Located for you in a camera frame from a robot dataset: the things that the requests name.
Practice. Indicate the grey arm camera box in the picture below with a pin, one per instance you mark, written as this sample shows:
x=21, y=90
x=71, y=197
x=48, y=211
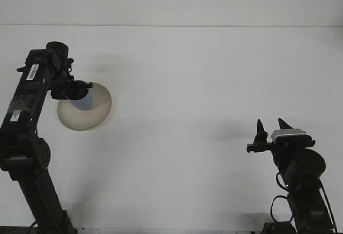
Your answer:
x=289, y=133

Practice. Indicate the pale round plate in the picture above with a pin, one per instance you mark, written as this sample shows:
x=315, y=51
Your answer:
x=91, y=119

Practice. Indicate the pale blue cup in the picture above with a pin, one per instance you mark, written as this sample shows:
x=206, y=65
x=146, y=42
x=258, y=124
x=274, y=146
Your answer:
x=84, y=102

